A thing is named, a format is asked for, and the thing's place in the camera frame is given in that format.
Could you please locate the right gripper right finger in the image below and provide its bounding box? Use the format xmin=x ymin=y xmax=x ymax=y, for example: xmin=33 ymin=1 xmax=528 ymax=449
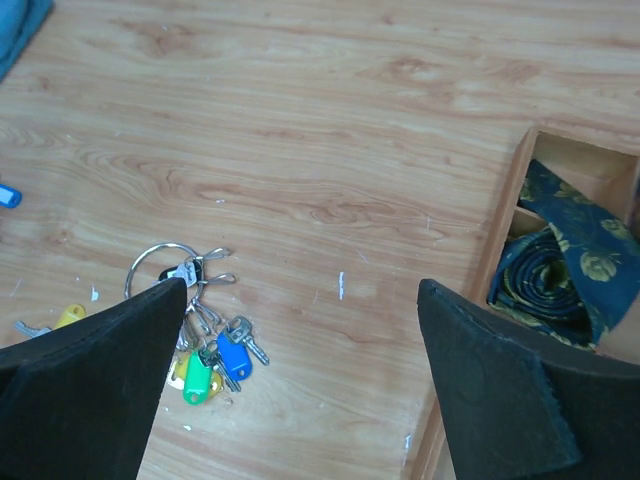
xmin=417 ymin=279 xmax=639 ymax=479

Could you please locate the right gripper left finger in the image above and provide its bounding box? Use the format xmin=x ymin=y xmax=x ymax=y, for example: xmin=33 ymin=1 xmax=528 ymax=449
xmin=1 ymin=279 xmax=187 ymax=479

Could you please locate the yellow tag key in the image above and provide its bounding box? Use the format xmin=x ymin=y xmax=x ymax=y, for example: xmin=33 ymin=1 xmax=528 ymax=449
xmin=13 ymin=303 xmax=87 ymax=340
xmin=166 ymin=352 xmax=224 ymax=406

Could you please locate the large metal keyring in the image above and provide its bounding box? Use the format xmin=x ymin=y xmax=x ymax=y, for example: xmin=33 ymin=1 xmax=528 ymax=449
xmin=123 ymin=242 xmax=237 ymax=351

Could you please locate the blue tag key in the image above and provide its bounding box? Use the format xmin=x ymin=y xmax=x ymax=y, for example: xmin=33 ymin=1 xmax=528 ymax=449
xmin=215 ymin=315 xmax=270 ymax=393
xmin=0 ymin=184 xmax=22 ymax=209

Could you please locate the white tag key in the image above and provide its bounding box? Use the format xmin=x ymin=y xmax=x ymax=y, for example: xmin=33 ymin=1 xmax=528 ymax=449
xmin=156 ymin=260 xmax=203 ymax=288

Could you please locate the rolled dark patterned tie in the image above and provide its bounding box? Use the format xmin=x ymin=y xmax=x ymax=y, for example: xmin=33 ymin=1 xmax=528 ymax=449
xmin=487 ymin=160 xmax=639 ymax=349

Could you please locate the wooden compartment tray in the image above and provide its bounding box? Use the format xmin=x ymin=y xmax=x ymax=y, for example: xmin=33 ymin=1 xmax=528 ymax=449
xmin=409 ymin=126 xmax=639 ymax=479

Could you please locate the blue folded cloth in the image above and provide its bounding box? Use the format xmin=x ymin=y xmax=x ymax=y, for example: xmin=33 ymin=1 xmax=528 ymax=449
xmin=1 ymin=0 xmax=54 ymax=80

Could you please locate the green tag key on ring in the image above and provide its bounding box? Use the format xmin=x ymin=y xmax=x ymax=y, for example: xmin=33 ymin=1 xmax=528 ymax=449
xmin=183 ymin=352 xmax=212 ymax=406

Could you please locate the blue tag key on ring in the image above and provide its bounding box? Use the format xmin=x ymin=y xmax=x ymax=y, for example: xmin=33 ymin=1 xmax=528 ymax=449
xmin=215 ymin=315 xmax=270 ymax=393

